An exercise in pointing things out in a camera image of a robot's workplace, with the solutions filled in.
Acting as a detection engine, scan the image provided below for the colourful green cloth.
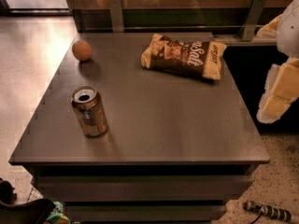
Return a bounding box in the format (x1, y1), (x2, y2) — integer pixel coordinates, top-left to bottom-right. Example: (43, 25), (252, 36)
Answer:
(45, 202), (71, 224)

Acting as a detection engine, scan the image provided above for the brown chips bag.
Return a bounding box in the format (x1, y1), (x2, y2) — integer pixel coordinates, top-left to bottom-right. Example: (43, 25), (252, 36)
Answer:
(141, 34), (226, 80)

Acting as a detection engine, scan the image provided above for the dark chair seat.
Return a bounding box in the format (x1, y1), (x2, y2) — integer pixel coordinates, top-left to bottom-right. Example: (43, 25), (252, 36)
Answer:
(0, 178), (54, 224)

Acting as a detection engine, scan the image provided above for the orange fruit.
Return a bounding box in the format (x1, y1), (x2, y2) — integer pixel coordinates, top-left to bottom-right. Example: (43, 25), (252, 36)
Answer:
(72, 40), (92, 62)

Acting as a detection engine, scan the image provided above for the right metal bracket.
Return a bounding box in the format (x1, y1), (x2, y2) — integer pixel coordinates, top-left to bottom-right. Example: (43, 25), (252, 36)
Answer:
(238, 0), (266, 42)

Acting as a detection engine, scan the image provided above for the gold soda can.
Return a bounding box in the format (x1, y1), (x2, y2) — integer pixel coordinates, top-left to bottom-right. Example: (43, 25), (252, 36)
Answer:
(71, 86), (108, 137)

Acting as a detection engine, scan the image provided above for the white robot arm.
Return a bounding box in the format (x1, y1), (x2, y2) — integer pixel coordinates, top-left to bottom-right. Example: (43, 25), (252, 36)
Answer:
(256, 0), (299, 124)

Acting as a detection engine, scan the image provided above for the dark grey drawer cabinet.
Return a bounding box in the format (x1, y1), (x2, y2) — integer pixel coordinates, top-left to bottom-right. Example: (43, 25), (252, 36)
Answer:
(10, 34), (269, 223)

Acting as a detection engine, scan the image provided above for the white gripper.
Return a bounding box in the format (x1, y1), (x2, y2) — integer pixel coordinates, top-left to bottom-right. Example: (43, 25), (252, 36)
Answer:
(256, 13), (299, 125)

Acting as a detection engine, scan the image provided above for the striped cylindrical tool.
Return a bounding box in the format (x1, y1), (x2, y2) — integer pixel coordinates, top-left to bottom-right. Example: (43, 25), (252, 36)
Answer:
(243, 201), (299, 224)

